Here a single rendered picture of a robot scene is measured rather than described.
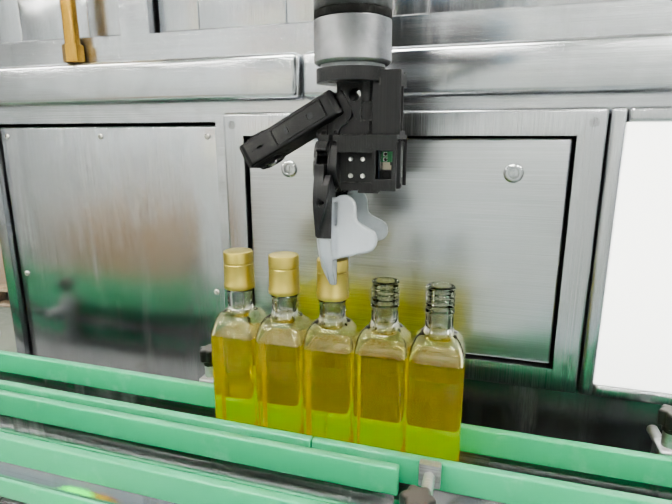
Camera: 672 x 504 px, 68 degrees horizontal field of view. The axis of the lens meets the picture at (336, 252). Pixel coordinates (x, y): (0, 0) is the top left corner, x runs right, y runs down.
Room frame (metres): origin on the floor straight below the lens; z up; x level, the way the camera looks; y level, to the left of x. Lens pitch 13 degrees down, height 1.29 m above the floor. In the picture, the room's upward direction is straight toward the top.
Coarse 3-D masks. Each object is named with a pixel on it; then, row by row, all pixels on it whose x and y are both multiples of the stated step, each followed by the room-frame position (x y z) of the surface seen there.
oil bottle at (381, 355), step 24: (360, 336) 0.49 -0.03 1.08; (384, 336) 0.48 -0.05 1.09; (408, 336) 0.50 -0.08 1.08; (360, 360) 0.48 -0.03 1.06; (384, 360) 0.47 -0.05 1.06; (360, 384) 0.48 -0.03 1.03; (384, 384) 0.47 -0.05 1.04; (360, 408) 0.48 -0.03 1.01; (384, 408) 0.47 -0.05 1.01; (360, 432) 0.48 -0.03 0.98; (384, 432) 0.47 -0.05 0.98
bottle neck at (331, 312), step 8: (320, 304) 0.51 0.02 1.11; (328, 304) 0.50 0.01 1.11; (336, 304) 0.50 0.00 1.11; (344, 304) 0.51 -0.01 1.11; (320, 312) 0.51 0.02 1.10; (328, 312) 0.51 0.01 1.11; (336, 312) 0.51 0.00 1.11; (344, 312) 0.51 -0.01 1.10; (328, 320) 0.51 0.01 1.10; (336, 320) 0.51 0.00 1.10
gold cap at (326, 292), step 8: (320, 264) 0.51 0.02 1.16; (344, 264) 0.51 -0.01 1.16; (320, 272) 0.51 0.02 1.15; (344, 272) 0.51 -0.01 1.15; (320, 280) 0.51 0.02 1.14; (344, 280) 0.51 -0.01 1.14; (320, 288) 0.51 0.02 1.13; (328, 288) 0.50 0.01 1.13; (336, 288) 0.50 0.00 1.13; (344, 288) 0.51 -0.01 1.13; (320, 296) 0.51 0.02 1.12; (328, 296) 0.50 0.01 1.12; (336, 296) 0.50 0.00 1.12; (344, 296) 0.51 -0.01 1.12
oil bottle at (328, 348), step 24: (312, 336) 0.50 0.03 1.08; (336, 336) 0.49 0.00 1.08; (312, 360) 0.50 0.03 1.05; (336, 360) 0.49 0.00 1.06; (312, 384) 0.50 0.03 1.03; (336, 384) 0.49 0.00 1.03; (312, 408) 0.50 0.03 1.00; (336, 408) 0.49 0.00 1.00; (312, 432) 0.50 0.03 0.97; (336, 432) 0.49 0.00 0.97
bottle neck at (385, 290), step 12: (372, 288) 0.50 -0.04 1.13; (384, 288) 0.49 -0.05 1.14; (396, 288) 0.49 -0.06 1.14; (372, 300) 0.50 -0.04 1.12; (384, 300) 0.49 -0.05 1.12; (396, 300) 0.49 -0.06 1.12; (372, 312) 0.50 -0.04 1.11; (384, 312) 0.49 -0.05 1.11; (396, 312) 0.49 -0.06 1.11; (372, 324) 0.50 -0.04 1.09; (384, 324) 0.49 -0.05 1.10; (396, 324) 0.49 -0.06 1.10
